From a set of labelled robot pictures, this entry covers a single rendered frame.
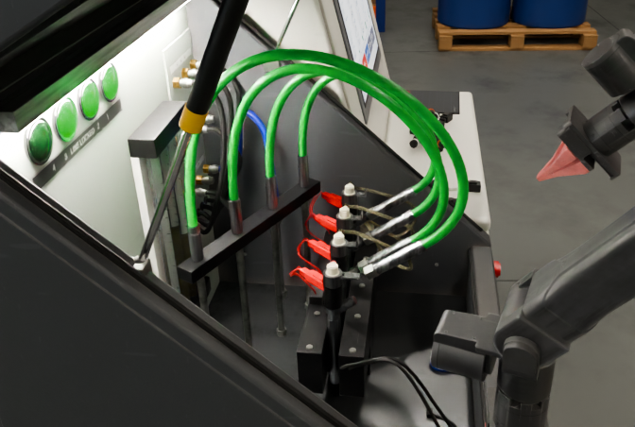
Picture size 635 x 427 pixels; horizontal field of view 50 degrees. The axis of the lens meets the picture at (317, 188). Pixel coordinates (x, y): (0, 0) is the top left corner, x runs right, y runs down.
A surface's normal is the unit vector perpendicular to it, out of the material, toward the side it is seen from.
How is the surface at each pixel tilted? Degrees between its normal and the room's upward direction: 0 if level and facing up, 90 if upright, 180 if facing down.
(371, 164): 90
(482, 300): 0
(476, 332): 13
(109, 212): 90
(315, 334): 0
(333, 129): 90
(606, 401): 0
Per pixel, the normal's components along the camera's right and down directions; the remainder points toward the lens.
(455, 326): -0.21, -0.78
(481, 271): -0.04, -0.88
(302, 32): -0.15, 0.48
